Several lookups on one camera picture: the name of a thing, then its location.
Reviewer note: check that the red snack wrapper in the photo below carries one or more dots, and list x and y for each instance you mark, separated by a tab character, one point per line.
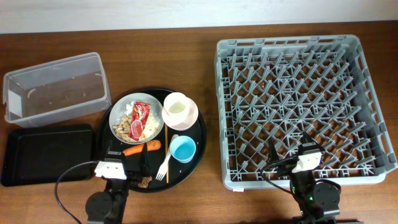
140	114

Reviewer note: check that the light blue cup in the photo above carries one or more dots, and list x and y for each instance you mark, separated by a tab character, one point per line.
183	149

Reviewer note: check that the brown food scrap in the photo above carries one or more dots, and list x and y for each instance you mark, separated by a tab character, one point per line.
145	182

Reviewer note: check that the pink bowl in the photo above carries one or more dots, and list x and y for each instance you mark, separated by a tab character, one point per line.
185	124

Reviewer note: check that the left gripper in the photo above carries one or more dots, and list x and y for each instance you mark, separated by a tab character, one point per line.
143	170

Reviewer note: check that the cream white cup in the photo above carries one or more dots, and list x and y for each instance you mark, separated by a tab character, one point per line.
176	105

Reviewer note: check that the wooden chopstick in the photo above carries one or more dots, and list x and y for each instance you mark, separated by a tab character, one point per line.
166	140

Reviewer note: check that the white plastic fork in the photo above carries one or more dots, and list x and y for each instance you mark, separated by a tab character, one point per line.
165	165

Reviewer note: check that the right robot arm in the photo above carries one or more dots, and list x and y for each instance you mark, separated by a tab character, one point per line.
317	199

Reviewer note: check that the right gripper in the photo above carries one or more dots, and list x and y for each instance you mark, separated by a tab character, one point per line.
286	165

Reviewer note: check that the round black tray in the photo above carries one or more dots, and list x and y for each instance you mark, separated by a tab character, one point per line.
178	171

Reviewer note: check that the clear plastic bin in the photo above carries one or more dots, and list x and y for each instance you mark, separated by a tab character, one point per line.
56	91

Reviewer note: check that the orange carrot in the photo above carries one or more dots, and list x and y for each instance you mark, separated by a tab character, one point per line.
152	145

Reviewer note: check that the grey dishwasher rack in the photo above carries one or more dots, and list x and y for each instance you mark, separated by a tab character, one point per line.
276	89

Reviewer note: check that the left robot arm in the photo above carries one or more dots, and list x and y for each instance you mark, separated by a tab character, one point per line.
109	205

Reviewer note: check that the black rectangular tray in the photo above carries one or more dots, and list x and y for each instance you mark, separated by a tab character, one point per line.
41	155

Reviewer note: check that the grey plate with rice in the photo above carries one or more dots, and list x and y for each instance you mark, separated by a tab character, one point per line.
121	115

